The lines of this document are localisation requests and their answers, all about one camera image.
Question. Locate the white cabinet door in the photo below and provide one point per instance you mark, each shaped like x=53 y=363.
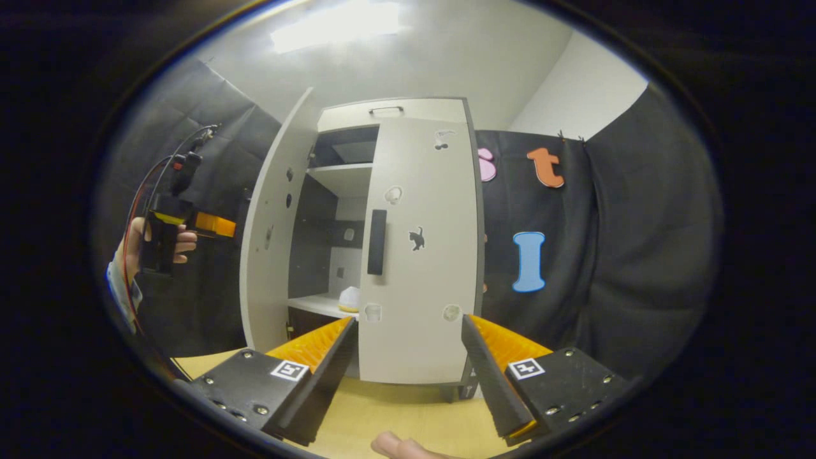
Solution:
x=268 y=306
x=421 y=344

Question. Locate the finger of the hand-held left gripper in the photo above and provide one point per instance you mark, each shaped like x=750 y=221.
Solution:
x=215 y=225

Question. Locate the white shoe cabinet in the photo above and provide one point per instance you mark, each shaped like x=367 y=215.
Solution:
x=347 y=178

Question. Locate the white cabinet drawer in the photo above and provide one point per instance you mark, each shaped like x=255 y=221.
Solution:
x=392 y=113

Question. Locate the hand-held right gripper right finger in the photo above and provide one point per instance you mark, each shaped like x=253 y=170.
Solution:
x=494 y=382

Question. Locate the ceiling light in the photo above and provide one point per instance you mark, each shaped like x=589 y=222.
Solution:
x=338 y=25

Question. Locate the white shoe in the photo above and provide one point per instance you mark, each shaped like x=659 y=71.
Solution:
x=349 y=299

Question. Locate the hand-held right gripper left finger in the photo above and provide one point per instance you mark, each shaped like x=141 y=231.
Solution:
x=322 y=389

